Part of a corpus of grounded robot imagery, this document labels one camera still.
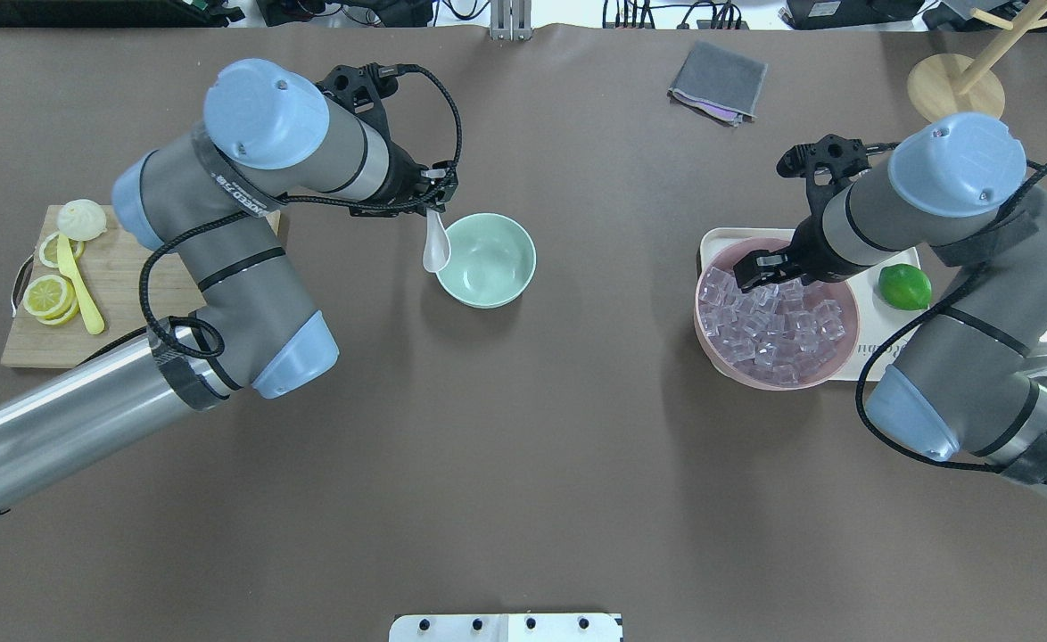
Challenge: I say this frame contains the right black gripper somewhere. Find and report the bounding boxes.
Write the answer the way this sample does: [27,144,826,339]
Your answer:
[734,214,837,293]

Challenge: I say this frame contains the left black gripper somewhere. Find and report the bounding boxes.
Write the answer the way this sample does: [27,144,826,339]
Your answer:
[350,143,458,217]

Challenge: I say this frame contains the white ceramic spoon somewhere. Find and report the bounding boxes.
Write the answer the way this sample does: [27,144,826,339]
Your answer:
[422,208,451,274]

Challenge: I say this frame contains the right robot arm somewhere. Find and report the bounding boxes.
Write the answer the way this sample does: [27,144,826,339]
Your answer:
[734,112,1047,499]

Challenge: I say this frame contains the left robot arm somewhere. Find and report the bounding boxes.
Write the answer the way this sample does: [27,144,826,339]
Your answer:
[0,60,459,516]

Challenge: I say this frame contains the clear ice cubes pile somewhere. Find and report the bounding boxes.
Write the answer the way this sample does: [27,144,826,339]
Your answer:
[700,264,847,386]

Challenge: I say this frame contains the pink bowl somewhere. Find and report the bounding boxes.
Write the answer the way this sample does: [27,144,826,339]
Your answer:
[694,239,861,391]

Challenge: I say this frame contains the mint green bowl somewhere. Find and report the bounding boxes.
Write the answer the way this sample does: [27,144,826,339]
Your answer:
[435,212,538,309]

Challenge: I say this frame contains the green lime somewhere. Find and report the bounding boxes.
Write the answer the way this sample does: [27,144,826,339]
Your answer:
[877,263,934,310]

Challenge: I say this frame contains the white rabbit print tray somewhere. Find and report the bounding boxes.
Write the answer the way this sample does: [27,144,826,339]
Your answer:
[698,228,1047,386]

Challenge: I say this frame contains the grey purple folded cloth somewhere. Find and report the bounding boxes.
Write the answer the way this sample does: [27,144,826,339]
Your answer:
[667,42,768,127]

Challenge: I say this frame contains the wooden cup tree stand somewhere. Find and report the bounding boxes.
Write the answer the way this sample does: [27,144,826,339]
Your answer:
[906,1,1047,123]

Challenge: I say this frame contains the wooden cutting board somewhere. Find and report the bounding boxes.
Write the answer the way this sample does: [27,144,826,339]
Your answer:
[1,205,282,370]

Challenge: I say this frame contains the white steamed bun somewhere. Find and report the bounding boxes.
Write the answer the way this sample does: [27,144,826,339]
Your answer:
[55,199,108,243]

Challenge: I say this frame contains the yellow plastic knife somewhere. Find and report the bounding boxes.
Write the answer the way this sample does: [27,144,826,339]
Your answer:
[55,233,106,334]

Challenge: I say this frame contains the lemon slice bottom lower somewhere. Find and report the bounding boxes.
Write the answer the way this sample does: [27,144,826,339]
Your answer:
[36,298,79,326]

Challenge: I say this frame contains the lemon slice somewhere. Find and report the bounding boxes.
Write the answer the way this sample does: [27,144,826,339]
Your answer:
[36,233,85,269]
[36,298,79,326]
[21,274,77,322]

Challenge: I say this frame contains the lemon slice upper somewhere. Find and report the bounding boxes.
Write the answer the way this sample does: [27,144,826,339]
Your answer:
[36,233,85,269]

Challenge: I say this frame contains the lemon slice top lower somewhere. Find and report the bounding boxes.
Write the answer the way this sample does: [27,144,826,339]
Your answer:
[21,274,77,322]

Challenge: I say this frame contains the white control box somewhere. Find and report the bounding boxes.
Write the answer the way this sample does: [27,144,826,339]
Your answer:
[388,611,624,641]

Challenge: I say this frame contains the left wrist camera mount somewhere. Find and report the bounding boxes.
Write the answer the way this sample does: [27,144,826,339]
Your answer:
[316,62,399,130]

